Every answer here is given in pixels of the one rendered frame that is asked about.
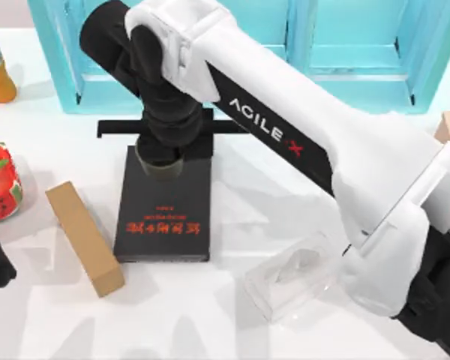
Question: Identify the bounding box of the grey rounded box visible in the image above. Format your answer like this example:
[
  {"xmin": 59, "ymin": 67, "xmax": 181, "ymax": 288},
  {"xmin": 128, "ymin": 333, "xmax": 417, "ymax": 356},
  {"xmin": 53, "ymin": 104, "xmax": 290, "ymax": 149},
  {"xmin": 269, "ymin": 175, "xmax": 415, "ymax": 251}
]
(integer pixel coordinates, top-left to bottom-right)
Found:
[{"xmin": 135, "ymin": 145, "xmax": 185, "ymax": 182}]

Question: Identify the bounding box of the black book with red print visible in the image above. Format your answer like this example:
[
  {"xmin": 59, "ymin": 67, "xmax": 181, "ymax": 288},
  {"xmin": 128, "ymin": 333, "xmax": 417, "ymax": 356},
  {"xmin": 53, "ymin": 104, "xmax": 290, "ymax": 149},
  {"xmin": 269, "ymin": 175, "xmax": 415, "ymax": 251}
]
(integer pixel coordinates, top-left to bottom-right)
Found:
[{"xmin": 112, "ymin": 145, "xmax": 214, "ymax": 263}]

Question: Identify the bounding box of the brown cardboard box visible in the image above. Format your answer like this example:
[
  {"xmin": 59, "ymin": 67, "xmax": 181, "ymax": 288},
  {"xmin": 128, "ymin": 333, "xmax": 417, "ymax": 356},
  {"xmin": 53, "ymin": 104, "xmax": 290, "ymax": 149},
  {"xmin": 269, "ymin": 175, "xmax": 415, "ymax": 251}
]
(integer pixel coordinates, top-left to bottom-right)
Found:
[{"xmin": 44, "ymin": 181, "xmax": 126, "ymax": 299}]

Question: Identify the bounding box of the orange bottle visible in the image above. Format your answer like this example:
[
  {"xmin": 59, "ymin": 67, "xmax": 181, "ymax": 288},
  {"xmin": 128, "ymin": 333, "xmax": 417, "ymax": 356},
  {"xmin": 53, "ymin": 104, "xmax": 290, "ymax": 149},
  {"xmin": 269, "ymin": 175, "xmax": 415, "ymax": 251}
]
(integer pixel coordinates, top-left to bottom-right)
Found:
[{"xmin": 0, "ymin": 30, "xmax": 18, "ymax": 104}]

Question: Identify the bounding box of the clear plastic cup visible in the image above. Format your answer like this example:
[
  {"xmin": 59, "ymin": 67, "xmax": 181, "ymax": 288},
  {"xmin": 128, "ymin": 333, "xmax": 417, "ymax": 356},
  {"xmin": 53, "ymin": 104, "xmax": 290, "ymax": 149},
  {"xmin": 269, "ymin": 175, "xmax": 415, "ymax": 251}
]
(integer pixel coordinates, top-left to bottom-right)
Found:
[{"xmin": 244, "ymin": 231, "xmax": 342, "ymax": 323}]

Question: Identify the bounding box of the light blue rack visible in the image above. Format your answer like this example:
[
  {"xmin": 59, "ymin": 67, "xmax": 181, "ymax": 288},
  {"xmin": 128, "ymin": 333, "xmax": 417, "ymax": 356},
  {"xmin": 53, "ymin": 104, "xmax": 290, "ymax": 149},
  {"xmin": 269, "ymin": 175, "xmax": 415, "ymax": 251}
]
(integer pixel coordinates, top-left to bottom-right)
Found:
[{"xmin": 25, "ymin": 0, "xmax": 450, "ymax": 116}]

